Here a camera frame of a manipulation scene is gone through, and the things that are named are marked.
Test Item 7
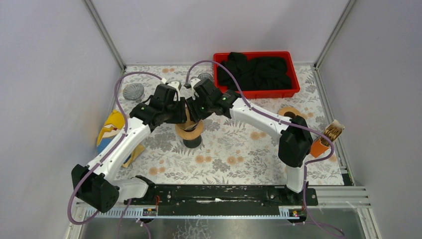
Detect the brown paper coffee filter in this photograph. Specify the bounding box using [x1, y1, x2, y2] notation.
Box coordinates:
[183, 107, 197, 130]

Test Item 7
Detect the dark glass carafe red rim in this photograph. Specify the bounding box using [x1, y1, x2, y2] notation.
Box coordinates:
[183, 136, 202, 148]

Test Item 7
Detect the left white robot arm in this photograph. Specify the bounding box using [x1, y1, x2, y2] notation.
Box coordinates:
[71, 81, 187, 213]

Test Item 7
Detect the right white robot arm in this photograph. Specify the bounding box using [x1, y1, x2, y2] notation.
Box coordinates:
[186, 78, 313, 205]

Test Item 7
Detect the yellow blue cartoon book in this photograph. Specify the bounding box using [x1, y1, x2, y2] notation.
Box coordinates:
[97, 110, 145, 168]

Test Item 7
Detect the black cloth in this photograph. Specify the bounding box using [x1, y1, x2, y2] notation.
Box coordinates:
[216, 51, 293, 92]

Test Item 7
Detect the red plastic bin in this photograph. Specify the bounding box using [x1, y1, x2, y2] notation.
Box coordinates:
[212, 51, 301, 100]

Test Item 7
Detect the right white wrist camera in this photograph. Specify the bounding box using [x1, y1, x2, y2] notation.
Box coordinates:
[184, 78, 201, 89]

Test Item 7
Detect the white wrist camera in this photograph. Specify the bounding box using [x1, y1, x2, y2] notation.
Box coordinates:
[161, 78, 182, 93]
[184, 78, 201, 89]

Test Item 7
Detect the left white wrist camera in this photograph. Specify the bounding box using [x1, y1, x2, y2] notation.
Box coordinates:
[161, 78, 182, 93]

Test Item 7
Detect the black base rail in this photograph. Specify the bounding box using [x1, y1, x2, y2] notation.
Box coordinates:
[130, 184, 318, 217]

